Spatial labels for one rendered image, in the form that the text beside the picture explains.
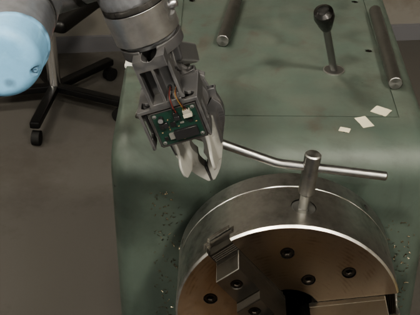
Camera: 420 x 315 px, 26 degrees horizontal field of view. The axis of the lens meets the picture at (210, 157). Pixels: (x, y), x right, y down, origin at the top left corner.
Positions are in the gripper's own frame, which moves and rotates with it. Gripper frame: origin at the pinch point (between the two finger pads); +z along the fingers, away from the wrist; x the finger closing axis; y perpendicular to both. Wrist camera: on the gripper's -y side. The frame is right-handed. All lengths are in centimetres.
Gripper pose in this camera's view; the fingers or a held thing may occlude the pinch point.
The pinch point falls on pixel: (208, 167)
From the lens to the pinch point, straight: 112.9
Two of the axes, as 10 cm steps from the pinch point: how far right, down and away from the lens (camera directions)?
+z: 3.2, 7.9, 5.2
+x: 9.5, -2.6, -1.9
